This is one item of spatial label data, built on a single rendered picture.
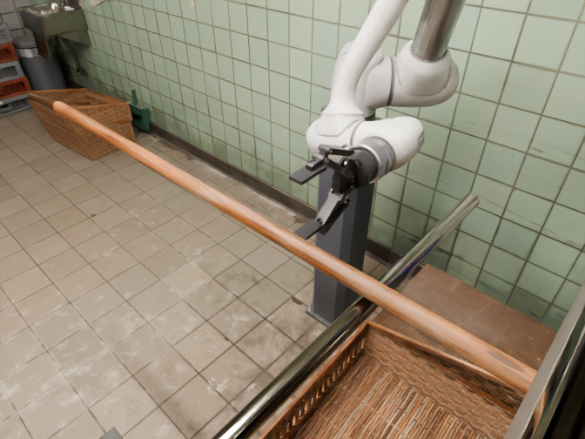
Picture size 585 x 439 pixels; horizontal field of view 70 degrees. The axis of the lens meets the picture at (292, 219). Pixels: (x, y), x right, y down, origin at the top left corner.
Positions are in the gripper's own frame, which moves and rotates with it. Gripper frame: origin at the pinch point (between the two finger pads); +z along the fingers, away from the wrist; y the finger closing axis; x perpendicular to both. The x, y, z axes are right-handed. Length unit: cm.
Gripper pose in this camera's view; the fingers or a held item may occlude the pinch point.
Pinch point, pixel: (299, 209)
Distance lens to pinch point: 76.8
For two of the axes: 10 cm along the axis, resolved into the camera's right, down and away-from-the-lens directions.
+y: 0.0, 7.8, 6.3
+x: -7.4, -4.2, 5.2
